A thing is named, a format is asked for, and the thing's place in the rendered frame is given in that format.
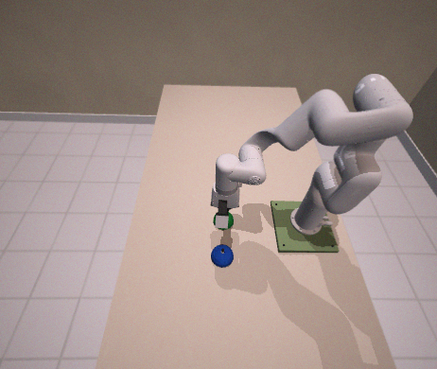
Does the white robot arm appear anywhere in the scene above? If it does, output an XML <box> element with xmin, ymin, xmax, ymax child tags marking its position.
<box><xmin>216</xmin><ymin>74</ymin><xmax>413</xmax><ymax>235</ymax></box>

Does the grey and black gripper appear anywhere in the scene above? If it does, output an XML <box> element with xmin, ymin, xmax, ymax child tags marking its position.
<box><xmin>211</xmin><ymin>183</ymin><xmax>239</xmax><ymax>213</ymax></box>

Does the blue bell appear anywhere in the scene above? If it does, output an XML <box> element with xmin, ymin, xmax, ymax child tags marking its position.
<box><xmin>211</xmin><ymin>244</ymin><xmax>234</xmax><ymax>268</ymax></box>

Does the green bell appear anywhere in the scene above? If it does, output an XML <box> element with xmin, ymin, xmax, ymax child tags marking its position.
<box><xmin>213</xmin><ymin>212</ymin><xmax>234</xmax><ymax>231</ymax></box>

